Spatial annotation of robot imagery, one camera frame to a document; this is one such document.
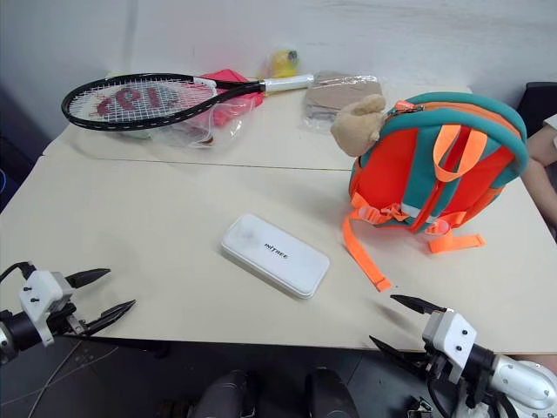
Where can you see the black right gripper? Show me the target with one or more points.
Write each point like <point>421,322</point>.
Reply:
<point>437,366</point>

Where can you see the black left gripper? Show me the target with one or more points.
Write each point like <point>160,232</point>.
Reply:
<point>65,323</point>

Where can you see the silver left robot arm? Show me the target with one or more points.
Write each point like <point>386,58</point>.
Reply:
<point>17,333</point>

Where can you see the white rectangular case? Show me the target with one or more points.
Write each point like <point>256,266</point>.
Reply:
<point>274,257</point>

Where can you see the orange and teal backpack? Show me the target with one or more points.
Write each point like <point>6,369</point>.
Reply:
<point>461,174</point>

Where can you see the seated person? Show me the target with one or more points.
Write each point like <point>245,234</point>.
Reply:
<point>541,187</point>

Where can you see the clear plastic bag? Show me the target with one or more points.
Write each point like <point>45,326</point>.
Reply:
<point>217,130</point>

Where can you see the tan plush bear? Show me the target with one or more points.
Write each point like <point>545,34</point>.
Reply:
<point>357,126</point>

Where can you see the black tennis racket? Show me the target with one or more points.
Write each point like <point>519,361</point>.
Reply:
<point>226,93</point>

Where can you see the brown cloth in plastic bag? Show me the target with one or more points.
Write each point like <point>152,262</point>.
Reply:
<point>337,93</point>

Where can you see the red cloth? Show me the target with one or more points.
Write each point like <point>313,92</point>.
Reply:
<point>226,77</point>

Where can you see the yellow toy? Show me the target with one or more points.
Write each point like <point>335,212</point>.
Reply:
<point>282,64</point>

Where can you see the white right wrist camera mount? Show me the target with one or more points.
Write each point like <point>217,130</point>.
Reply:
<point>450,335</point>

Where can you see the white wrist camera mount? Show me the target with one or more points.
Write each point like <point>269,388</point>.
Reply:
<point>41,287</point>
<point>450,335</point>

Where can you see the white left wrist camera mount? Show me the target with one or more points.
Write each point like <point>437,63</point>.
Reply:
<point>41,287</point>

